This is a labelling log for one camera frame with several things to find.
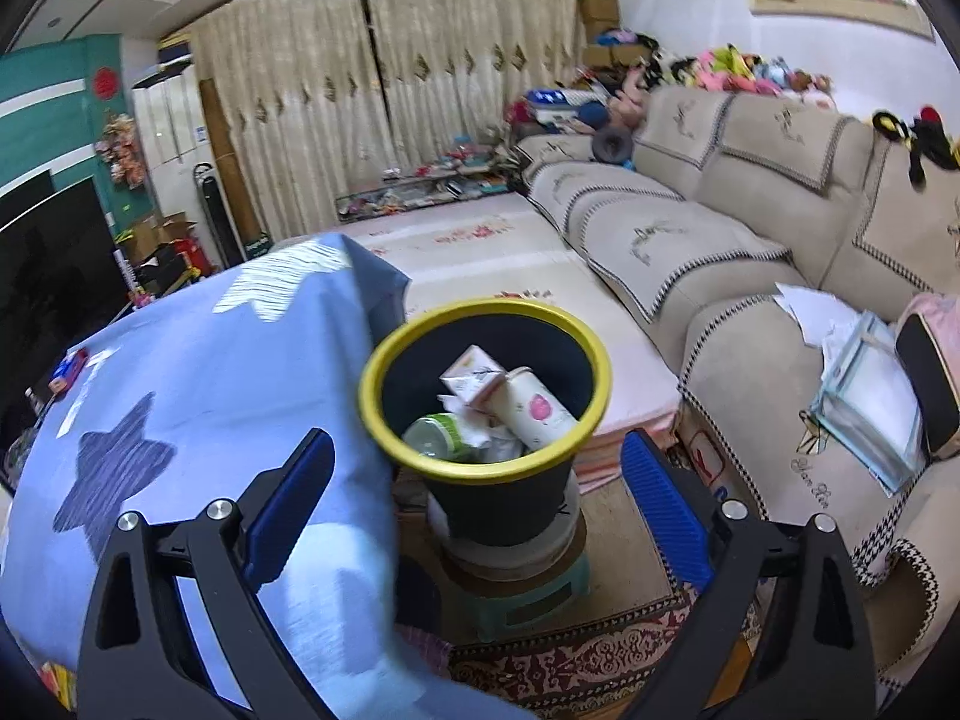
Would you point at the green label drink bottle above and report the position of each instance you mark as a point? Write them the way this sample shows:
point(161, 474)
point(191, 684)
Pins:
point(435, 435)

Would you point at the pink paper box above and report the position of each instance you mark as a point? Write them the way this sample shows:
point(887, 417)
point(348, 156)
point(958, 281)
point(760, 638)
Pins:
point(469, 379)

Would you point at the beige patterned curtain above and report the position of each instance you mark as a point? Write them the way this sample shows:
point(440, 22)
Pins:
point(472, 45)
point(292, 90)

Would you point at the black yellow rim trash bin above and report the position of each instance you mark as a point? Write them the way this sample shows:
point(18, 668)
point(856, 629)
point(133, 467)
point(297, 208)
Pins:
point(409, 382)

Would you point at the cluttered glass coffee table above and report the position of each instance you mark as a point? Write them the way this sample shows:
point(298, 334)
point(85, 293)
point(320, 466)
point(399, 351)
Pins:
point(427, 191)

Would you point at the red patterned rug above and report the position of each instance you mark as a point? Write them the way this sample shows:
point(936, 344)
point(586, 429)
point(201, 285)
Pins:
point(570, 667)

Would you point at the brown cardboard box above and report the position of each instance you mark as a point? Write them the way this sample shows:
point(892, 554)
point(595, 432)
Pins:
point(598, 9)
point(602, 55)

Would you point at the beige sofa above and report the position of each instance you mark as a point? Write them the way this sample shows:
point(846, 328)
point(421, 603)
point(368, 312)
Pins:
point(750, 165)

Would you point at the white paper cup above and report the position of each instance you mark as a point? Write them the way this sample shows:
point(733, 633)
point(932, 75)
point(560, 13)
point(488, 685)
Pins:
point(536, 409)

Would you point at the pile of colourful books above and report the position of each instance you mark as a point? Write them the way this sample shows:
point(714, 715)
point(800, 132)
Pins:
point(56, 686)

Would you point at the blue star print tablecloth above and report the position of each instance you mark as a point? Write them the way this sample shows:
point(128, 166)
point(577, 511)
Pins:
point(225, 360)

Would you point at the blue star print cushion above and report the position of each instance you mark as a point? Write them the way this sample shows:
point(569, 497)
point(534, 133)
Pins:
point(559, 103)

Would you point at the red round wall ornament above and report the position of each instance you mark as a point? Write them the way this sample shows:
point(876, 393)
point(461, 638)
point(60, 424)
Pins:
point(106, 82)

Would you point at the row of plush toys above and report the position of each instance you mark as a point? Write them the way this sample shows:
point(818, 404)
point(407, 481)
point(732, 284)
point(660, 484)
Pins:
point(735, 71)

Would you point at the large black television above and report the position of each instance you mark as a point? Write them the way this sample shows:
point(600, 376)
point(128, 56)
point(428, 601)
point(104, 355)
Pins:
point(60, 292)

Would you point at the white standing air conditioner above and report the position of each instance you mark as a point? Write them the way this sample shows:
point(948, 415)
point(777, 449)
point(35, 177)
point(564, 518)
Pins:
point(169, 127)

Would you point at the green plastic stool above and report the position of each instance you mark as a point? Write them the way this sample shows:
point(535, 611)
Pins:
point(525, 611)

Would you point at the hanging flower decoration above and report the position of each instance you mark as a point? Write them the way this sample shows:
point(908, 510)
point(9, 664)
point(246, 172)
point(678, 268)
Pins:
point(120, 150)

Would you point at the dark grey neck pillow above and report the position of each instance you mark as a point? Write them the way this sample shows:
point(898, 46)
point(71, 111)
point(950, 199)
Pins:
point(611, 145)

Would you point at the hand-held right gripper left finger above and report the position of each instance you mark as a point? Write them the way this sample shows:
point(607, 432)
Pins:
point(289, 510)

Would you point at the open cardboard box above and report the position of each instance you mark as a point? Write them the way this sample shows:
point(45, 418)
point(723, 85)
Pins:
point(154, 236)

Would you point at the pink black bag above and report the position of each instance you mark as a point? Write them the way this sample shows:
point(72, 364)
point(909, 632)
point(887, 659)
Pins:
point(930, 375)

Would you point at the white papers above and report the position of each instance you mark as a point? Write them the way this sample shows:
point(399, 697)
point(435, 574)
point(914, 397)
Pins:
point(814, 311)

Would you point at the clear document bag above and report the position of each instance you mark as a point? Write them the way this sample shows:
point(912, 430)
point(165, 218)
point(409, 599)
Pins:
point(870, 412)

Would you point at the black tower fan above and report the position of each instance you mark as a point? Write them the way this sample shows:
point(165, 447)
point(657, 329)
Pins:
point(208, 217)

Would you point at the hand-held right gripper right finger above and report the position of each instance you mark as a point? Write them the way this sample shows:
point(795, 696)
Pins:
point(664, 510)

